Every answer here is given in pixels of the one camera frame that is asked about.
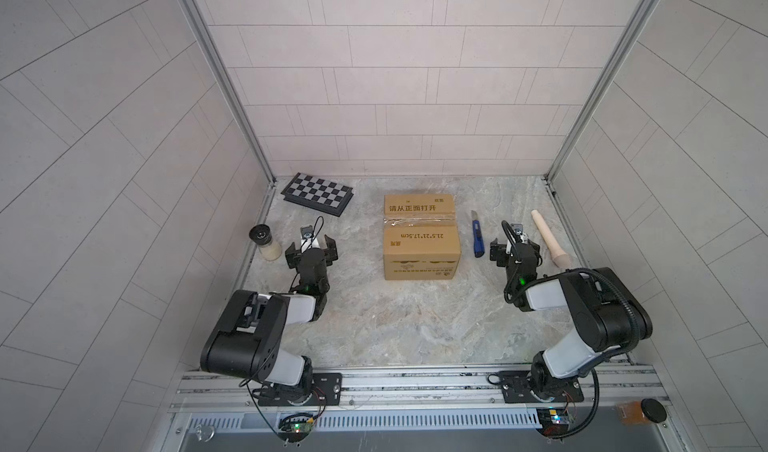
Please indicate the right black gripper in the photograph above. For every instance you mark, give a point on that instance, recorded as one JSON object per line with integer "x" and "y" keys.
{"x": 516, "y": 254}

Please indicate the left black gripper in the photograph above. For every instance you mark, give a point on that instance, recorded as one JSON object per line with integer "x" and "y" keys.
{"x": 312, "y": 257}

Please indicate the blue utility knife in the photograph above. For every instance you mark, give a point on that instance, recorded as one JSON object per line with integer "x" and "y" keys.
{"x": 478, "y": 241}

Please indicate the brown cardboard express box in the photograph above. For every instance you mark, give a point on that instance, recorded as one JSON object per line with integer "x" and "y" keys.
{"x": 421, "y": 240}

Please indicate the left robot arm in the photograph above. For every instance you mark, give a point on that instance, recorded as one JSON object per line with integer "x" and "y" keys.
{"x": 246, "y": 340}

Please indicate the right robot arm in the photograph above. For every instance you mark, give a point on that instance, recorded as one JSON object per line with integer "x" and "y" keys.
{"x": 607, "y": 318}

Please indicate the wooden rolling pin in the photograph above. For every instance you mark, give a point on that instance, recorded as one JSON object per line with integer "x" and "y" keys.
{"x": 558, "y": 255}

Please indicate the glass jar black lid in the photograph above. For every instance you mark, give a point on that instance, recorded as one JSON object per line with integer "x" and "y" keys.
{"x": 261, "y": 236}

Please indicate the black white chessboard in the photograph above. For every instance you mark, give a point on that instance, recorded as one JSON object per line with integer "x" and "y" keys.
{"x": 321, "y": 195}

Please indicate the right green circuit board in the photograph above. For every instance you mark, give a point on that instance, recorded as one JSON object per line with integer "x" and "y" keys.
{"x": 553, "y": 421}

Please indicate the green circuit board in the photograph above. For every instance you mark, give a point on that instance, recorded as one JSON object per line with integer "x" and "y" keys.
{"x": 553, "y": 421}
{"x": 295, "y": 428}

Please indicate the left green circuit board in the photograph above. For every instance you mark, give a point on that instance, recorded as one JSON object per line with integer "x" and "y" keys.
{"x": 295, "y": 428}

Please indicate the brown jar black lid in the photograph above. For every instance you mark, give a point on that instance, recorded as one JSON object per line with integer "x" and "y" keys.
{"x": 643, "y": 412}

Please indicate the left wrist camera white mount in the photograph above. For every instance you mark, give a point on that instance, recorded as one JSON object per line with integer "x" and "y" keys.
{"x": 309, "y": 238}

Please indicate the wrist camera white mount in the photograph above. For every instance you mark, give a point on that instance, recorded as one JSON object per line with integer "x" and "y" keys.
{"x": 309, "y": 238}
{"x": 518, "y": 234}

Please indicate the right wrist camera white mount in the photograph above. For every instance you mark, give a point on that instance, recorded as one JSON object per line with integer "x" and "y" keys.
{"x": 518, "y": 234}

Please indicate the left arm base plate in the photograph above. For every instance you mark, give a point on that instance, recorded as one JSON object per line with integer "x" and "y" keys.
{"x": 319, "y": 389}

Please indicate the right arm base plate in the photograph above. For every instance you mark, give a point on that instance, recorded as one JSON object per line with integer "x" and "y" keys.
{"x": 529, "y": 387}

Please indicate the aluminium front rail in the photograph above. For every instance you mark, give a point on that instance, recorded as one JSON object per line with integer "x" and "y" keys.
{"x": 410, "y": 399}

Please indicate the metal ring hook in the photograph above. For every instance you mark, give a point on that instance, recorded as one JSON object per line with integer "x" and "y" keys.
{"x": 204, "y": 433}

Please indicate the right corner aluminium post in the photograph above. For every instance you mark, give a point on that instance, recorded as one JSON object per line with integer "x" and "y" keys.
{"x": 621, "y": 51}

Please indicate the corner aluminium post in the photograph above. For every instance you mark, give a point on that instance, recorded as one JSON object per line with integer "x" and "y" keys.
{"x": 621, "y": 51}
{"x": 210, "y": 53}

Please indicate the left corner aluminium post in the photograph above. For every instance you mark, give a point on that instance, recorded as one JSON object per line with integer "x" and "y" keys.
{"x": 210, "y": 53}

